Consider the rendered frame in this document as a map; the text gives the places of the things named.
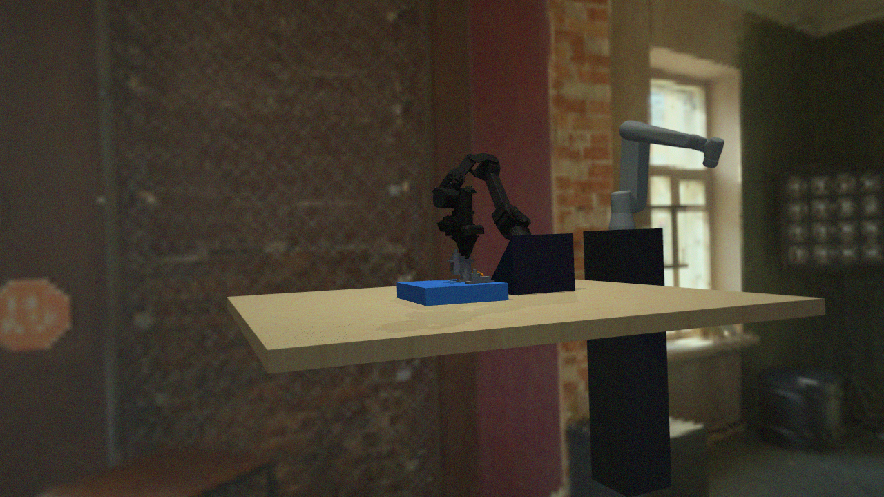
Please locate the blue rectangular deck plate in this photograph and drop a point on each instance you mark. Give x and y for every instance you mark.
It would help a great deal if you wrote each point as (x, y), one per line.
(471, 287)

